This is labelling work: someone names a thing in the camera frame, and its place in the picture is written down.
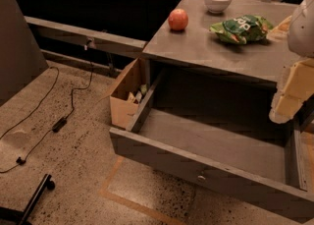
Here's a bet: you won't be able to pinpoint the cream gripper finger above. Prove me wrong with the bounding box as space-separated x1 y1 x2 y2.
269 59 314 124

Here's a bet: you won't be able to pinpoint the green rice chip bag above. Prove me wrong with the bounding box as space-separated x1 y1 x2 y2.
209 15 274 45

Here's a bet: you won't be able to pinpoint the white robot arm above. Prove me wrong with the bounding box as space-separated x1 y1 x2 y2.
267 0 314 124

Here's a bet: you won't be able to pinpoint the grey open top drawer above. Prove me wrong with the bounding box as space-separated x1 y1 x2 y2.
110 69 314 223

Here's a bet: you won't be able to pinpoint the red apple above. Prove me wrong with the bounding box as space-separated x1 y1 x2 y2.
168 9 188 31

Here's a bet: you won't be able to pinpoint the items inside cardboard box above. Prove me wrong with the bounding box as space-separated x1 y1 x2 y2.
127 84 147 104

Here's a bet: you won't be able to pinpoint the open cardboard box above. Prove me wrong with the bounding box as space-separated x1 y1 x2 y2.
109 58 148 129

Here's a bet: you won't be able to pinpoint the black chair base leg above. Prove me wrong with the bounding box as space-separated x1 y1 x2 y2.
0 174 55 225

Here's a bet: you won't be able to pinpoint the grey wall rail shelf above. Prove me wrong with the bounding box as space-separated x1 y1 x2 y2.
25 17 146 59

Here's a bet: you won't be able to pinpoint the black power cable with adapter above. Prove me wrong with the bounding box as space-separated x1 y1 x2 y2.
0 43 96 175

